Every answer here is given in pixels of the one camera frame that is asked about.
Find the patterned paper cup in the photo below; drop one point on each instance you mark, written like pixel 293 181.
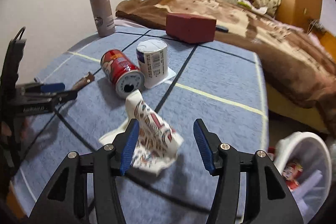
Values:
pixel 158 143

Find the grey thermos bottle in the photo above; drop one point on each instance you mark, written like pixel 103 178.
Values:
pixel 103 17

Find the lavender foam net sleeve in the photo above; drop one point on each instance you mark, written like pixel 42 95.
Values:
pixel 301 191

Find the dark red box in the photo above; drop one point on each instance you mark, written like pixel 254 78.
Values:
pixel 190 28

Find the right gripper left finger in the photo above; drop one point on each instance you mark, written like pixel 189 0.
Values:
pixel 64 198

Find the brown bed blanket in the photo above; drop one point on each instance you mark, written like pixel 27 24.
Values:
pixel 294 65

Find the blue patterned tablecloth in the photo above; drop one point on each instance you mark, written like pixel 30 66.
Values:
pixel 219 83

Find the pink strawberry milk carton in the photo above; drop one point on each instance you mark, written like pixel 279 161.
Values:
pixel 291 173

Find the red cartoon can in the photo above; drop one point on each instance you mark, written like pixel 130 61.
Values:
pixel 124 75

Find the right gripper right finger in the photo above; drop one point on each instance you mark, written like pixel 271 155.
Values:
pixel 267 198

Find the white yogurt cup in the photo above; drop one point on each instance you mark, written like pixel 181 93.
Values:
pixel 153 62

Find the wooden headboard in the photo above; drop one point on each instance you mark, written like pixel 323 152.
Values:
pixel 327 40

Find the brown snack wrapper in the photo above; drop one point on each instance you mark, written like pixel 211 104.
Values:
pixel 83 82

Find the left hand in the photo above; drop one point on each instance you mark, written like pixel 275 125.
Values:
pixel 20 124

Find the white trash bin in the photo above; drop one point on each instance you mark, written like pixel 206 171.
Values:
pixel 312 153

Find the black remote control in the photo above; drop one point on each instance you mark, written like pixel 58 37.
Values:
pixel 221 29

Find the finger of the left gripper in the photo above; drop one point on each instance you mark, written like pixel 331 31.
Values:
pixel 38 87
pixel 53 97

